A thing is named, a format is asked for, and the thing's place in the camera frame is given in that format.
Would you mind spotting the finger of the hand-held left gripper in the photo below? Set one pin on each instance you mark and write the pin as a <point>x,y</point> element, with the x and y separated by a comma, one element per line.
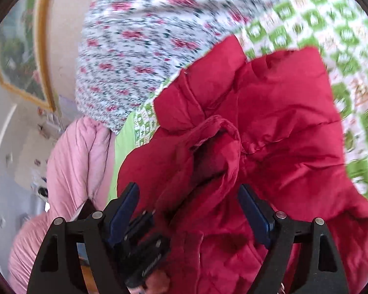
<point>141,223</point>

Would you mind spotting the red puffer jacket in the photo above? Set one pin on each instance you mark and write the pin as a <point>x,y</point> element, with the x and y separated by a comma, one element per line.
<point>279,113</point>

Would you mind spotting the green checkered bedsheet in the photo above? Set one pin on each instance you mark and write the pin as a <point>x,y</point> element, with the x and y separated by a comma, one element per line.
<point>340,36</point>

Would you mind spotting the pink quilt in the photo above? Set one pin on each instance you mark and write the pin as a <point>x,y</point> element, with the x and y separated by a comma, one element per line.
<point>70,165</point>

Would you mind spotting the gold framed picture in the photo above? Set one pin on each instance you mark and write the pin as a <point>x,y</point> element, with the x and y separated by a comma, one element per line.
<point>15,52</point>

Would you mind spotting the floral white quilt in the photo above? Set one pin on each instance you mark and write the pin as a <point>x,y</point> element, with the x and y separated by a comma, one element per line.
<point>156,36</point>

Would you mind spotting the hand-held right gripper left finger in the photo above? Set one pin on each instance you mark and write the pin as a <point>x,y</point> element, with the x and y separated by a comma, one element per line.
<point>125,208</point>

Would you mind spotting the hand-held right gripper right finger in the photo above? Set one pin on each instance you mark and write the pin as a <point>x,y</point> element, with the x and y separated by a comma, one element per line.
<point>257,217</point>

